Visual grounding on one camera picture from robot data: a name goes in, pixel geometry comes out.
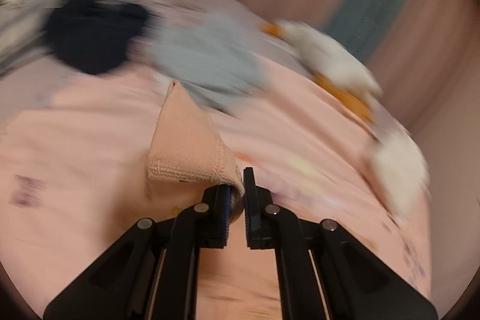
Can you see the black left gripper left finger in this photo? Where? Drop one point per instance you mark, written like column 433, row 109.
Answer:
column 151, row 271

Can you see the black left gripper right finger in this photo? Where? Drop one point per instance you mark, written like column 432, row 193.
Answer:
column 323, row 271

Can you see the pink animal print bedspread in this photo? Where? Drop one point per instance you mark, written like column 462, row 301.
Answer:
column 84, row 157

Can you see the white folded garment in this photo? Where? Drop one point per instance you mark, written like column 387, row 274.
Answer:
column 398, row 172

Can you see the dark navy garment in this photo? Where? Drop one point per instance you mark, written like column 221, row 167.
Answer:
column 92, row 36

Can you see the white and orange plush garment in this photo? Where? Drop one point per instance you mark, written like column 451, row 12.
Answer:
column 333, row 68

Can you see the peach cartoon print garment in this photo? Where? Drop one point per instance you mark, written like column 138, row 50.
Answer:
column 188, row 155

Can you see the grey folded garment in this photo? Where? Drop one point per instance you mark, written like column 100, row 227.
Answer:
column 214, row 59

